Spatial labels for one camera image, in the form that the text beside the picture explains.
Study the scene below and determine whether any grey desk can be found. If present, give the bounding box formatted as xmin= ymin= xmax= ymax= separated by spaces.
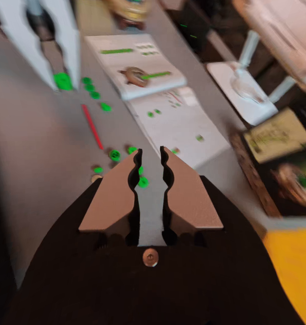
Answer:
xmin=0 ymin=0 xmax=270 ymax=287

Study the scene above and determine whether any thin red rod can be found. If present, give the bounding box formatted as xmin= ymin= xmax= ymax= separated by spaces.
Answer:
xmin=81 ymin=104 xmax=104 ymax=150

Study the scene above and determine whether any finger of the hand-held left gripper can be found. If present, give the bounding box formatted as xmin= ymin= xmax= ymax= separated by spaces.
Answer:
xmin=0 ymin=0 xmax=59 ymax=91
xmin=41 ymin=0 xmax=81 ymax=91

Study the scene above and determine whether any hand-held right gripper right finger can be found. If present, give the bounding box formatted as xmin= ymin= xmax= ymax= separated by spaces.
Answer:
xmin=160 ymin=146 xmax=224 ymax=246

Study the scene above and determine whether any yellow plastic bin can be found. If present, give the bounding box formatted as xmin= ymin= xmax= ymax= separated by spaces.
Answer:
xmin=263 ymin=227 xmax=306 ymax=325

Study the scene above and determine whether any open instruction booklet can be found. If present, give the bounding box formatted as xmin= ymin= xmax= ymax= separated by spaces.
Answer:
xmin=84 ymin=34 xmax=231 ymax=169

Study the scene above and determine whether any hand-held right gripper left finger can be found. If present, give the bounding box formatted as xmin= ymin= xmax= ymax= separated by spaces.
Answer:
xmin=78 ymin=148 xmax=143 ymax=247

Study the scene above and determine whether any green round toy brick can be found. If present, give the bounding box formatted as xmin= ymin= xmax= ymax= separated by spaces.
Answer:
xmin=52 ymin=72 xmax=73 ymax=91

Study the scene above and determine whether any cluster of green round bricks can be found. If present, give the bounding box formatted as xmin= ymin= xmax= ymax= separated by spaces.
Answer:
xmin=109 ymin=146 xmax=150 ymax=189

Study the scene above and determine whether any green bamboo brick model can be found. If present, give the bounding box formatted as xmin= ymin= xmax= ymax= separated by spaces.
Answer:
xmin=103 ymin=0 xmax=153 ymax=30

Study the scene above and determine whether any printed instruction sheet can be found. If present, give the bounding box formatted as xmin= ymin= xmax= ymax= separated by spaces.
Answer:
xmin=234 ymin=0 xmax=306 ymax=87

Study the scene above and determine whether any black electronic box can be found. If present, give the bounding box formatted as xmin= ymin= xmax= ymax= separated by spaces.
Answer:
xmin=177 ymin=5 xmax=212 ymax=55

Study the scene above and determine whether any black toy set box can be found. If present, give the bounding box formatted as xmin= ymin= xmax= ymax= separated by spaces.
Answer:
xmin=229 ymin=107 xmax=306 ymax=219

